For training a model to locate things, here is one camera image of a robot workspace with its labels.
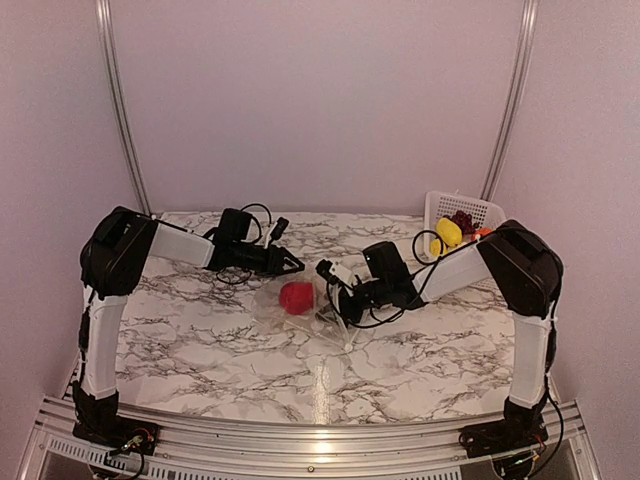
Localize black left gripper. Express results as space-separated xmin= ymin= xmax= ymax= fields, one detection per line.
xmin=231 ymin=241 xmax=304 ymax=277

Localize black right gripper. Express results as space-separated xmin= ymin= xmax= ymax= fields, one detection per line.
xmin=314 ymin=277 xmax=390 ymax=328

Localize clear zip top bag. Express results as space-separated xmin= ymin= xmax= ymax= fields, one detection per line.
xmin=251 ymin=280 xmax=358 ymax=353

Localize fake yellow lemon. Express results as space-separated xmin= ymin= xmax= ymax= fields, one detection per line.
xmin=429 ymin=239 xmax=447 ymax=257

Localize fake yellow banana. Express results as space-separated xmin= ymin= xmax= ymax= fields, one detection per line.
xmin=436 ymin=217 xmax=463 ymax=247

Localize fake red grapes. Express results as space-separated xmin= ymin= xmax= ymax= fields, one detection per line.
xmin=449 ymin=210 xmax=480 ymax=235

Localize fake orange pumpkin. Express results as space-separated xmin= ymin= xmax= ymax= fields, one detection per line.
xmin=474 ymin=227 xmax=494 ymax=240

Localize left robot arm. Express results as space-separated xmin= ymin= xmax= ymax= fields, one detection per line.
xmin=72 ymin=206 xmax=305 ymax=454

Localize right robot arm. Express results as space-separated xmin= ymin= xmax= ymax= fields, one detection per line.
xmin=316 ymin=220 xmax=564 ymax=458

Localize fake red apple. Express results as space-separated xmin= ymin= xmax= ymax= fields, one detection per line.
xmin=279 ymin=281 xmax=315 ymax=315

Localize white perforated plastic basket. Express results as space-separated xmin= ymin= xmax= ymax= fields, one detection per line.
xmin=424 ymin=191 xmax=506 ymax=299

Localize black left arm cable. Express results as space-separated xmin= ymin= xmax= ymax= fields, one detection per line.
xmin=202 ymin=200 xmax=274 ymax=286

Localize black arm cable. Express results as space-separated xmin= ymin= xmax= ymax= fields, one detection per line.
xmin=324 ymin=228 xmax=566 ymax=451
xmin=202 ymin=200 xmax=274 ymax=286

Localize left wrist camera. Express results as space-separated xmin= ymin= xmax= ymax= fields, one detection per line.
xmin=264 ymin=217 xmax=289 ymax=248

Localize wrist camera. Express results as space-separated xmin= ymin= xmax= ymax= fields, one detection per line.
xmin=264 ymin=217 xmax=289 ymax=248
xmin=315 ymin=259 xmax=360 ymax=288

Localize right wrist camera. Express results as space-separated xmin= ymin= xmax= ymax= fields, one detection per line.
xmin=315 ymin=259 xmax=360 ymax=288

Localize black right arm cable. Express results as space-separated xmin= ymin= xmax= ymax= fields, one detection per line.
xmin=324 ymin=228 xmax=566 ymax=451

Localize aluminium corner post right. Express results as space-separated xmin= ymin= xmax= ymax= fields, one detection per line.
xmin=480 ymin=0 xmax=540 ymax=201

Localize aluminium corner post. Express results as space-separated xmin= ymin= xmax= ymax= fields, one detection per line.
xmin=480 ymin=0 xmax=540 ymax=201
xmin=95 ymin=0 xmax=152 ymax=214

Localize aluminium front rail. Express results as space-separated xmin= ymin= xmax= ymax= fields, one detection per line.
xmin=19 ymin=394 xmax=601 ymax=480

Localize aluminium corner post left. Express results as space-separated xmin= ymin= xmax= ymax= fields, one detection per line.
xmin=95 ymin=0 xmax=152 ymax=214

